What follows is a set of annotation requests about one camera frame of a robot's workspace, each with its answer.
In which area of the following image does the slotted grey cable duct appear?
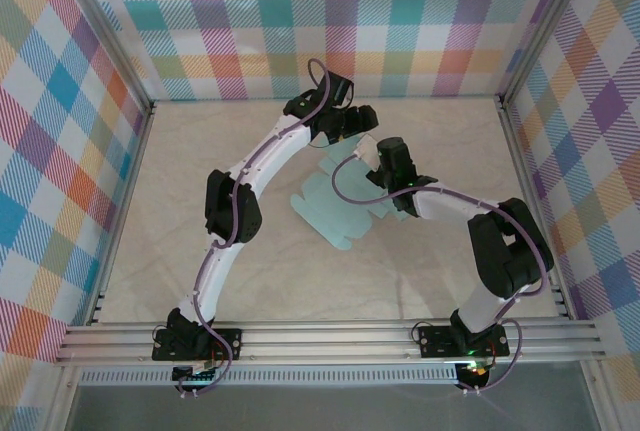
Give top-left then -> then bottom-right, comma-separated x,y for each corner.
79,368 -> 460,386

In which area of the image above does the aluminium side rail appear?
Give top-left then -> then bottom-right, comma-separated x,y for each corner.
496,94 -> 574,322
87,100 -> 157,326

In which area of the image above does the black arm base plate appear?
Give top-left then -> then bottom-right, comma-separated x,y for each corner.
152,328 -> 243,363
417,324 -> 510,358

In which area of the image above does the aluminium frame leg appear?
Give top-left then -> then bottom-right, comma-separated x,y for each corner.
582,365 -> 615,431
42,365 -> 84,431

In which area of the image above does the small controller circuit board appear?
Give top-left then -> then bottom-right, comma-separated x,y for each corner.
172,358 -> 221,385
457,358 -> 494,382

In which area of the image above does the aluminium upright post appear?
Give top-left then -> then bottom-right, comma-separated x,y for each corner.
47,0 -> 154,112
499,0 -> 599,107

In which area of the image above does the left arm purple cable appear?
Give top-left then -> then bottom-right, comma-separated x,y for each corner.
175,57 -> 335,399

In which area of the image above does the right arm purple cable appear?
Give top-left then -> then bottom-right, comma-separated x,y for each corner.
331,149 -> 554,397

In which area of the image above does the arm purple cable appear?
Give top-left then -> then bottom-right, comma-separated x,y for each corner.
331,149 -> 554,397
175,57 -> 335,399

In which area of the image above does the long aluminium base rail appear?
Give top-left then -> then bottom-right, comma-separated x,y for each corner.
53,318 -> 609,368

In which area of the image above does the light teal cloth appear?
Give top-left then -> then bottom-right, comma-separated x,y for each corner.
289,134 -> 401,253

